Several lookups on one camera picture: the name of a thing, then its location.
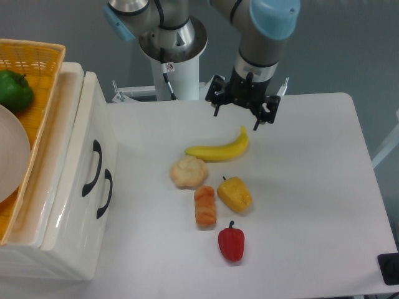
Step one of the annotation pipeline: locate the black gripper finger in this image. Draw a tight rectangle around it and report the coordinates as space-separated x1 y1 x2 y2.
252 95 281 131
205 75 233 116

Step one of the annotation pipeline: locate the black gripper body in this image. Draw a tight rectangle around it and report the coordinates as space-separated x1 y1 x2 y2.
229 69 271 113

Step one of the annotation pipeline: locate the black top drawer handle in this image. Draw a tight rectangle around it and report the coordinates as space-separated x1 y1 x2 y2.
82 139 103 197

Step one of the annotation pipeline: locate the black drawer handle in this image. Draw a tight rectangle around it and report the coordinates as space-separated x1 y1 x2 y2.
82 139 103 197
96 168 113 219

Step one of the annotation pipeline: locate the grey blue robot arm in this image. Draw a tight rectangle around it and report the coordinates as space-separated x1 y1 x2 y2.
103 1 301 125

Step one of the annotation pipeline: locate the white drawer cabinet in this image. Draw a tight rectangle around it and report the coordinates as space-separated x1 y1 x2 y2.
1 62 101 280

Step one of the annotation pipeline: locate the yellow banana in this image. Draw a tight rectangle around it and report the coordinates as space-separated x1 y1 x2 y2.
185 126 249 162

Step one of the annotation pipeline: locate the round white bread roll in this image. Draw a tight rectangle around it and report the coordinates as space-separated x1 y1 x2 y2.
170 156 208 187

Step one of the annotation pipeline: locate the yellow bell pepper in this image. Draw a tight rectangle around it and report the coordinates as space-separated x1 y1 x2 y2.
217 177 252 213

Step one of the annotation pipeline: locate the orange croissant bread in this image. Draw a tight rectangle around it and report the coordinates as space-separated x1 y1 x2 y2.
194 186 217 227

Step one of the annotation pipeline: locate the red bell pepper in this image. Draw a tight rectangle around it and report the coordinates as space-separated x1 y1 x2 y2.
218 221 245 263

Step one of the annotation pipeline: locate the orange woven basket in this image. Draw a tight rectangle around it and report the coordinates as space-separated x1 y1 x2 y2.
1 39 66 245

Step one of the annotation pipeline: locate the black device at table edge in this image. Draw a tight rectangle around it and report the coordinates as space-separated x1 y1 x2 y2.
377 253 399 285

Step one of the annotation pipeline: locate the green bell pepper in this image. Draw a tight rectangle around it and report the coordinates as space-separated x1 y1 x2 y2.
1 70 34 113

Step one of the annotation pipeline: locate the white plate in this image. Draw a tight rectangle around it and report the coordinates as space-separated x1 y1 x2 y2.
0 106 31 202

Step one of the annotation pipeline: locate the white bolt post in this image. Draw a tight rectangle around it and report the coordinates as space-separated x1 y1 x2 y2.
276 77 289 97

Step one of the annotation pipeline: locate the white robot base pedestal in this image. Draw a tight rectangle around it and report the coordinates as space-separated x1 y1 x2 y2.
139 16 208 83

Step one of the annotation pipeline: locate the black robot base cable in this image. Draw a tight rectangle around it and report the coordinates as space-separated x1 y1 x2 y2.
158 47 179 101

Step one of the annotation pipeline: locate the white frame bar right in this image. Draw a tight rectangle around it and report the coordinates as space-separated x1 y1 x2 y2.
371 110 398 169

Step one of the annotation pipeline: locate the black lower drawer handle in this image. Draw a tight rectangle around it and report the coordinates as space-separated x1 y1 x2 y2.
96 168 113 219

